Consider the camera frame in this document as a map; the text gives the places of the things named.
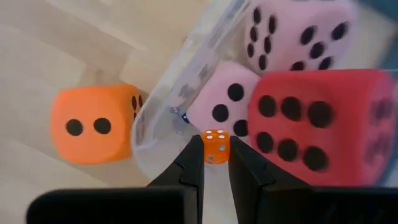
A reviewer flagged clear plastic bin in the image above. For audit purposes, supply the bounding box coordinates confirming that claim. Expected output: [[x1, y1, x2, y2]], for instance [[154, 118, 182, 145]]
[[129, 0, 398, 189]]

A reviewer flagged large orange foam die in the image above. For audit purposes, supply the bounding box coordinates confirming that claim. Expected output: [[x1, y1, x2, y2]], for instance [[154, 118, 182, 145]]
[[49, 83, 146, 166]]

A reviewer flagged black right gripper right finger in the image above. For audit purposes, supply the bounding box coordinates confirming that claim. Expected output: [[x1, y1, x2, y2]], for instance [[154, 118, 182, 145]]
[[228, 136, 313, 224]]

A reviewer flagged small orange die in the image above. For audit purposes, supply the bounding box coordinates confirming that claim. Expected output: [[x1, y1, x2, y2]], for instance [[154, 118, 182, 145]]
[[201, 128, 231, 166]]

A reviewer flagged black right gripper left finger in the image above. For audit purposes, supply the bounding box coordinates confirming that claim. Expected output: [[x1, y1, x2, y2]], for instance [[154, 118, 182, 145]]
[[147, 134, 205, 224]]

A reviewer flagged large red foam die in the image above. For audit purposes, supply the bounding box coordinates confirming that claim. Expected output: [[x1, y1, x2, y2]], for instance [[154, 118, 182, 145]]
[[247, 68, 398, 188]]

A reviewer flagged large pink foam die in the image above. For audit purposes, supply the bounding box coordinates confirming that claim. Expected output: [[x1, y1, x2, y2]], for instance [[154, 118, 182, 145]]
[[185, 60, 262, 141], [243, 0, 359, 75]]

